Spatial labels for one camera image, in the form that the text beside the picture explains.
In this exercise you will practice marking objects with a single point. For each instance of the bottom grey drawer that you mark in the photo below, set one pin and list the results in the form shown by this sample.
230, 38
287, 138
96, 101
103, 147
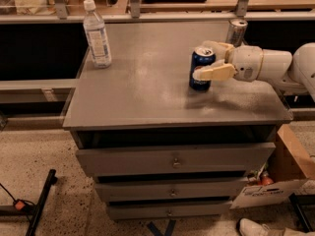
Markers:
168, 210

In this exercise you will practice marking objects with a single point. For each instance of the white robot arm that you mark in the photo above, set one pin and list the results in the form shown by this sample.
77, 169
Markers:
292, 73

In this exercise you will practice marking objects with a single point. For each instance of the tall silver can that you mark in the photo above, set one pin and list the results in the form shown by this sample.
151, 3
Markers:
236, 31

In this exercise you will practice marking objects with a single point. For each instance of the orange bottle in box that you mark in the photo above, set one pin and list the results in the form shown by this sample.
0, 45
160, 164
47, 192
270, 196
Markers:
266, 179

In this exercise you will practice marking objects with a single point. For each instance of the cardboard box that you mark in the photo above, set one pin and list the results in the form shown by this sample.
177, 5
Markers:
290, 166

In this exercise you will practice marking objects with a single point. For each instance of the white shoe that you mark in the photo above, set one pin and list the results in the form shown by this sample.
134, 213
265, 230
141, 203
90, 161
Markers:
247, 227

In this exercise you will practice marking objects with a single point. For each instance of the orange cable clip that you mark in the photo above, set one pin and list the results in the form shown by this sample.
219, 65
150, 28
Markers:
19, 204

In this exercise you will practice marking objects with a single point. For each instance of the grey drawer cabinet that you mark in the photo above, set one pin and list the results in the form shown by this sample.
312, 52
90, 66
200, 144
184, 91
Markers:
143, 100

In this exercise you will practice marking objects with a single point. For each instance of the black stand leg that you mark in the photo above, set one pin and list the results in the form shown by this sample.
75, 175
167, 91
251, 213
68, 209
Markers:
31, 211
299, 202

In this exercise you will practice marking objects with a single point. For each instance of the top grey drawer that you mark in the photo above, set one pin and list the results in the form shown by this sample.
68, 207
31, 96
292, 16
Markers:
128, 161

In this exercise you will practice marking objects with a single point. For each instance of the metal railing frame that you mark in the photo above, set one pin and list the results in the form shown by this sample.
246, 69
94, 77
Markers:
37, 11

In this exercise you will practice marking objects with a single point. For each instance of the clear plastic water bottle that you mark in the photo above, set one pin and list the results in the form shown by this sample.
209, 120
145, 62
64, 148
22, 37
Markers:
96, 35

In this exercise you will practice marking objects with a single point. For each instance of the black stand leg left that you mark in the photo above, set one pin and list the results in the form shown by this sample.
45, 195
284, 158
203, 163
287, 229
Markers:
31, 211

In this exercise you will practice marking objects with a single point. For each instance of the blue pepsi can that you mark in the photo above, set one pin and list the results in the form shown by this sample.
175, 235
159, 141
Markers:
201, 56

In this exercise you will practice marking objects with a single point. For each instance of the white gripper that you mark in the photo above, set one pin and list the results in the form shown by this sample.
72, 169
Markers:
247, 63

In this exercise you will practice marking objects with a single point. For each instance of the black stand leg right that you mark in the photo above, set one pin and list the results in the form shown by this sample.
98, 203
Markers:
299, 202

